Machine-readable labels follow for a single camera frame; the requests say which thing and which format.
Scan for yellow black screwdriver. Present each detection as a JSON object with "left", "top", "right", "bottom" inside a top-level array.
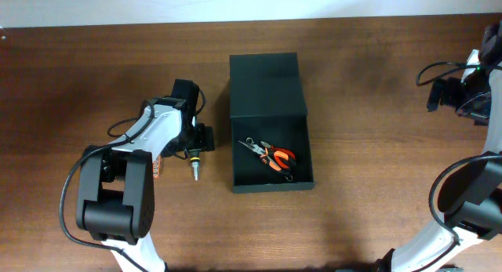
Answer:
[{"left": 188, "top": 149, "right": 201, "bottom": 181}]

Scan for orange socket rail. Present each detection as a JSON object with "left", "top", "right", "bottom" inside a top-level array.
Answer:
[{"left": 152, "top": 155, "right": 162, "bottom": 179}]

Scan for orange black long-nose pliers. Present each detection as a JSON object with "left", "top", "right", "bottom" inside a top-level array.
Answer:
[{"left": 237, "top": 139, "right": 293, "bottom": 175}]

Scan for small orange pliers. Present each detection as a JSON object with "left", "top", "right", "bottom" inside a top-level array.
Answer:
[{"left": 260, "top": 141, "right": 296, "bottom": 171}]

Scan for silver ring wrench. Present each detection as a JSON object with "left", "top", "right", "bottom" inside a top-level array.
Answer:
[{"left": 245, "top": 136, "right": 294, "bottom": 183}]

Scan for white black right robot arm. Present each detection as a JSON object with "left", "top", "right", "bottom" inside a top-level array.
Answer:
[{"left": 369, "top": 24, "right": 501, "bottom": 272}]

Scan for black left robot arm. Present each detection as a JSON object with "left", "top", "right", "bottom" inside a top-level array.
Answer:
[{"left": 71, "top": 79, "right": 215, "bottom": 271}]

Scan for black open box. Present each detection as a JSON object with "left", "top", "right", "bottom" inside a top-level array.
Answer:
[{"left": 229, "top": 53, "right": 315, "bottom": 194}]

